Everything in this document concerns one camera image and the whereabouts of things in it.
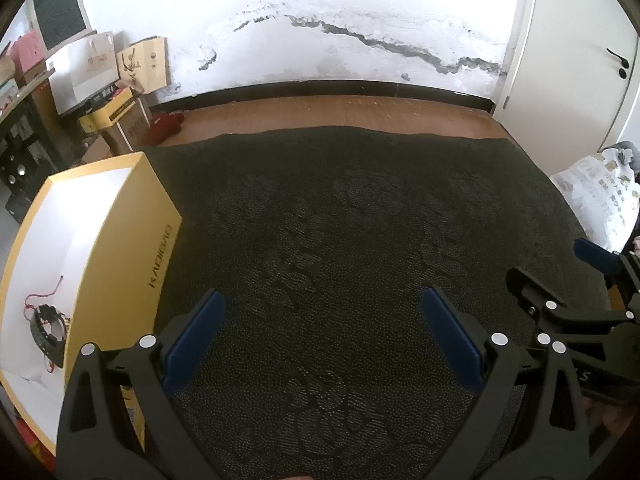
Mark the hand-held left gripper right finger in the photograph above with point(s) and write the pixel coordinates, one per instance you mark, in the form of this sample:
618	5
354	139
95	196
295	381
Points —
450	335

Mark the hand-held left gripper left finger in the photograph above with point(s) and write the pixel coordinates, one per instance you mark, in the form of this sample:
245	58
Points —
197	335

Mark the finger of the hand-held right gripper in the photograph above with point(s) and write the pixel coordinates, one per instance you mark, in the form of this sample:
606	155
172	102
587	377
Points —
597	257
530	287

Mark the yellow cardboard box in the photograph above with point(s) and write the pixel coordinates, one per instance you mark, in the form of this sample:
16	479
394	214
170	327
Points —
125	260

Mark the white printed plastic bag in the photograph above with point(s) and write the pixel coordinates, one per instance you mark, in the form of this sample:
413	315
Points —
595	195

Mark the dark patterned mat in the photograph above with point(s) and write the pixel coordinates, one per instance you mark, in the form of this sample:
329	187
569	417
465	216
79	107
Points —
340	240

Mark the white door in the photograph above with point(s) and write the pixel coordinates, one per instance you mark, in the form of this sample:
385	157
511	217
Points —
565	60

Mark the red cloth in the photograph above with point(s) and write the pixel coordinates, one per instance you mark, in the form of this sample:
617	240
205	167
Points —
165	127

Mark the brown cardboard box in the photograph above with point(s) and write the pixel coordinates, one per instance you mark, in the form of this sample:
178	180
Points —
127	130

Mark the flat yellow black box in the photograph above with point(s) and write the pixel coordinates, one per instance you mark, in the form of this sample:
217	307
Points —
107	110

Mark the dark storage shelf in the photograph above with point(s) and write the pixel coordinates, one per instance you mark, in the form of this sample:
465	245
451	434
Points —
25	150

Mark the tan paper bag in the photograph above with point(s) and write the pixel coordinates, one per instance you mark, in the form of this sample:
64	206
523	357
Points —
145	65

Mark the white paper bag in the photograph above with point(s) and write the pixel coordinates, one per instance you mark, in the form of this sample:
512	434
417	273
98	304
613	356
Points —
85	75

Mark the pink box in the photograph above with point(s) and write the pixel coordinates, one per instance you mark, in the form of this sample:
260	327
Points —
29	55

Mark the white framed dark board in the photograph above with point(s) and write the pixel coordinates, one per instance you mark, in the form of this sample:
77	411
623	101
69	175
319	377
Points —
61	12

